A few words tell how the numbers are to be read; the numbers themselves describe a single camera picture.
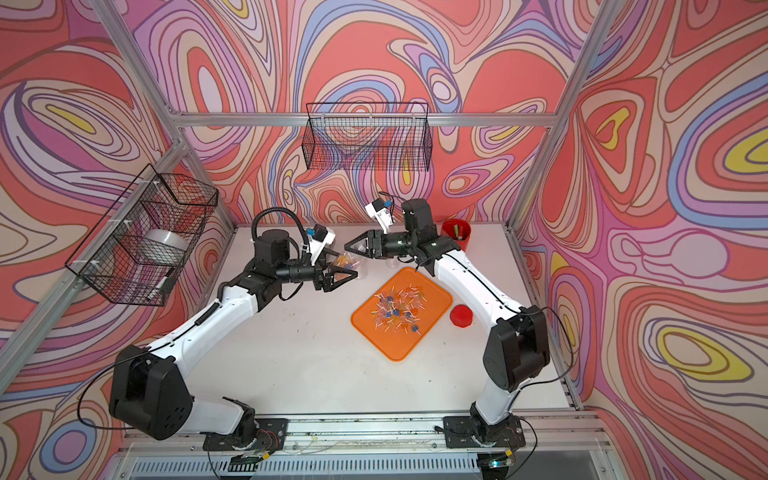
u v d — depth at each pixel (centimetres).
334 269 71
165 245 70
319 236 66
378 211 70
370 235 66
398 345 89
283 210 59
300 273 67
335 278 68
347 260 72
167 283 73
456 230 103
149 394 41
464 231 101
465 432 72
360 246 70
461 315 93
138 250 73
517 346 45
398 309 95
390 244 68
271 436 72
